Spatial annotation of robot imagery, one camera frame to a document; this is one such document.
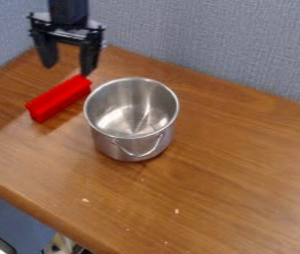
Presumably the red rectangular block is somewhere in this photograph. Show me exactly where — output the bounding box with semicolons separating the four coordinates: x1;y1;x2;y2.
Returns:
25;74;91;123

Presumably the white black object below table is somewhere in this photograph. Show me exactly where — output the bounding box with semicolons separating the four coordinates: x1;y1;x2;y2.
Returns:
40;233;92;254

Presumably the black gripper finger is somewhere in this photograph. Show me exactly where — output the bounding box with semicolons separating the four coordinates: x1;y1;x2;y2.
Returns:
31;30;59;68
79;33;102;76

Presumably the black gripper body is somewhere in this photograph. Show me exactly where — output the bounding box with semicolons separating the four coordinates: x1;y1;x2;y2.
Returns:
28;0;104;45

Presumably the metal pot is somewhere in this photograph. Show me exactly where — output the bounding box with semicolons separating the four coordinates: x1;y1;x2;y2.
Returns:
83;77;179;162

